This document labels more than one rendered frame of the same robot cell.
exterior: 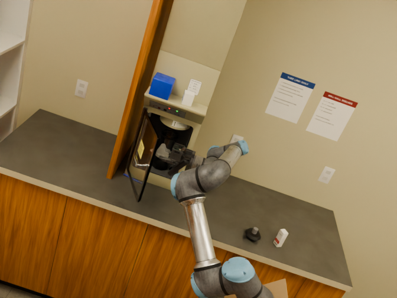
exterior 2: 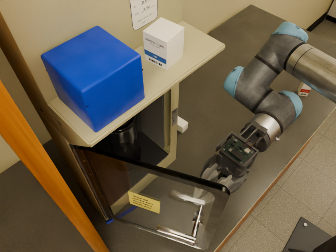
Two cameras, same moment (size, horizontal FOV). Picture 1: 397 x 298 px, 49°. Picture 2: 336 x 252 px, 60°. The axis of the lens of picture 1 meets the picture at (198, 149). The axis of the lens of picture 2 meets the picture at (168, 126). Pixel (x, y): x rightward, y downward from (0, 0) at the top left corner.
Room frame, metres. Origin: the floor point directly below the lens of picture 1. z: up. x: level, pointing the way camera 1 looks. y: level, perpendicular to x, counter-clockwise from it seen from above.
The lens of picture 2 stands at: (1.75, 0.42, 1.86)
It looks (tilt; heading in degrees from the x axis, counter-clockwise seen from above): 53 degrees down; 317
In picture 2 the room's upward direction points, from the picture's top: straight up
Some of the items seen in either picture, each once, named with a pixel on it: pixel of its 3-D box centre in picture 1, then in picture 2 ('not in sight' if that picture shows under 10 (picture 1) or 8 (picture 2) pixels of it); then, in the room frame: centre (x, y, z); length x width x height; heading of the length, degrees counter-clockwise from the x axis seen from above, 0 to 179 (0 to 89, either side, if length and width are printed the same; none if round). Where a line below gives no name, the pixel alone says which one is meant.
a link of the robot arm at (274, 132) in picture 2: (196, 163); (262, 132); (1.89, -0.02, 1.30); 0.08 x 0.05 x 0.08; 3
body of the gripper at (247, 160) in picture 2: (181, 156); (241, 151); (1.89, 0.06, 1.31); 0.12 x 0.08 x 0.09; 93
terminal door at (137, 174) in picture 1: (141, 155); (153, 207); (1.96, 0.27, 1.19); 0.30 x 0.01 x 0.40; 29
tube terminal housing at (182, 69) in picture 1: (172, 117); (100, 90); (2.24, 0.20, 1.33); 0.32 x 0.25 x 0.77; 93
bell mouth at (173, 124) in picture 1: (176, 117); not in sight; (2.22, 0.18, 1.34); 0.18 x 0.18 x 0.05
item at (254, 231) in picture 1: (253, 233); not in sight; (1.97, -0.44, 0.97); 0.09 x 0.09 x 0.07
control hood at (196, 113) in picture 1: (173, 109); (146, 90); (2.06, 0.19, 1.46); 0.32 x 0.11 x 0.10; 93
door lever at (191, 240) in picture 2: (139, 161); (179, 228); (1.88, 0.26, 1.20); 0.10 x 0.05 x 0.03; 29
